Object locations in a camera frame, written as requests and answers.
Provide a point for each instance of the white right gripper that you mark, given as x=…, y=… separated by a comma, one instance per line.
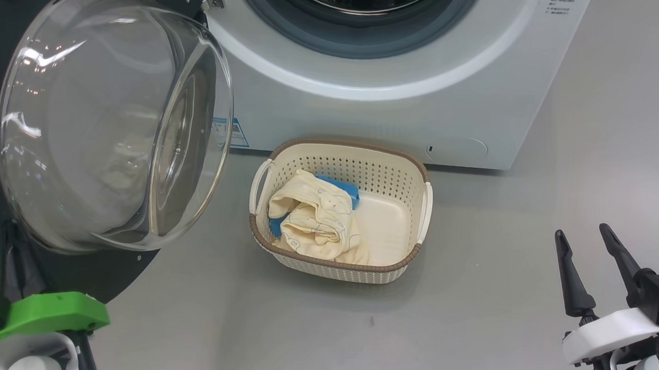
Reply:
x=607, y=334

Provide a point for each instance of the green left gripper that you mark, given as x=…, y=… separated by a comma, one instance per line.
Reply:
x=51, y=313

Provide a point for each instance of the round dark washer door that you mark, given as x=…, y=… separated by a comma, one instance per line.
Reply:
x=103, y=136

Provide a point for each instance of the blue garment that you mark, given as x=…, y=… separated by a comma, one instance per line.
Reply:
x=341, y=189

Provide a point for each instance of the pale yellow printed garment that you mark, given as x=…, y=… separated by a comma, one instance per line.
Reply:
x=314, y=220

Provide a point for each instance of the white front-load washing machine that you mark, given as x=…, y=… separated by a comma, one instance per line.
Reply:
x=359, y=109

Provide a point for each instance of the round filter cover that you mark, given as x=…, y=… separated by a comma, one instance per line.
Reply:
x=456, y=147

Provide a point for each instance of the cream perforated laundry basket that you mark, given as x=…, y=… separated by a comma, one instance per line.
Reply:
x=389, y=227

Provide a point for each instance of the blue energy label sticker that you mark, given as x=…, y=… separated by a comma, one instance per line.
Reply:
x=239, y=134

